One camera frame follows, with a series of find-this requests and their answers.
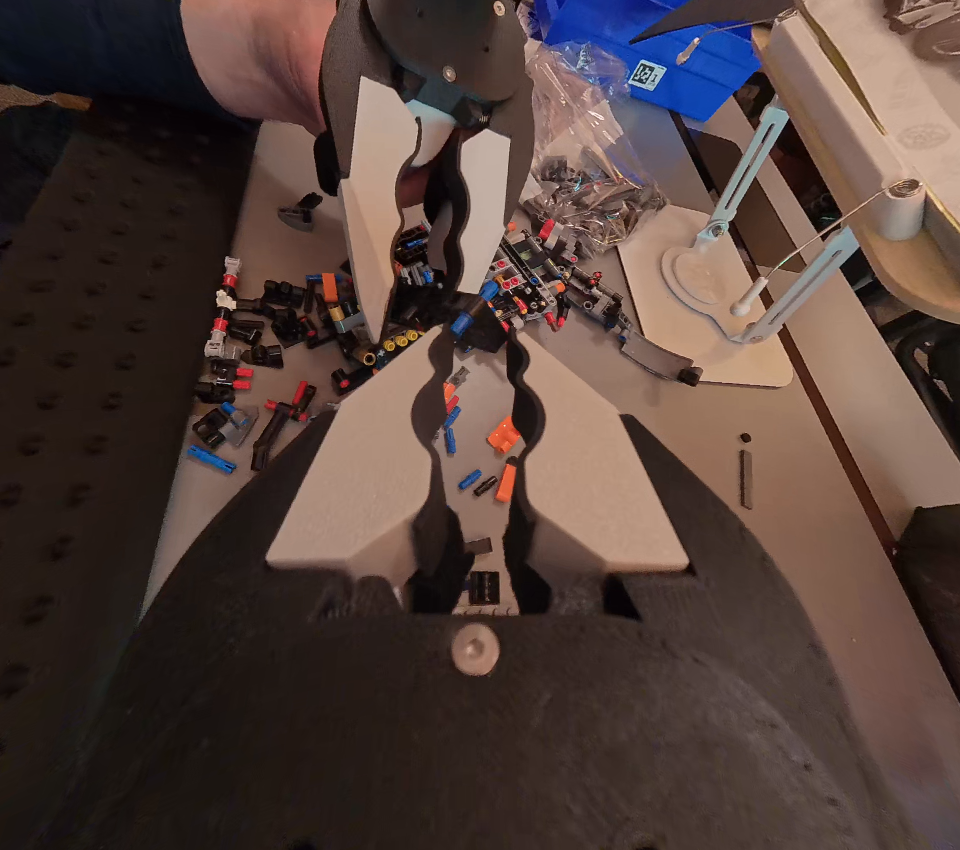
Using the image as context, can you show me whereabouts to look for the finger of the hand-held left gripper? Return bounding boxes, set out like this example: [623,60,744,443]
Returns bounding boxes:
[433,130,513,300]
[337,76,425,345]

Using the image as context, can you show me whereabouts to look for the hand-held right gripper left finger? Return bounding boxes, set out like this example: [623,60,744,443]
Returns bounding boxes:
[264,327,460,615]

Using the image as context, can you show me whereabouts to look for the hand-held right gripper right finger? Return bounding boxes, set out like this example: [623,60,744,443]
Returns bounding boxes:
[506,329,690,615]

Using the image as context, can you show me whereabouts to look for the lego subassembly with curved panel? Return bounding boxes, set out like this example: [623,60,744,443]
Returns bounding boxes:
[558,265,705,386]

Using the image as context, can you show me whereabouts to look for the scattered loose lego pieces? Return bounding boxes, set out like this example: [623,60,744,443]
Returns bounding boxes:
[191,190,502,604]

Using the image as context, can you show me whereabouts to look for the clear bag of lego pieces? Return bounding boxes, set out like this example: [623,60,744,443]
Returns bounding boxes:
[525,36,669,259]

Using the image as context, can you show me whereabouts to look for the person's left hand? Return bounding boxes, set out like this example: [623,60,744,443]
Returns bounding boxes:
[180,0,339,135]

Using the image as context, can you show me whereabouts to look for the white book stand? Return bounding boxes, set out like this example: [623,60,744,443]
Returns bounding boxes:
[616,3,960,388]

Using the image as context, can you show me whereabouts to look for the blue bin with tag label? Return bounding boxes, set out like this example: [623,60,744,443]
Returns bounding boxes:
[551,0,762,122]

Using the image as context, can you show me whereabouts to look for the black perforated mat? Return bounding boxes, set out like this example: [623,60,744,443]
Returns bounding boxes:
[0,100,260,850]

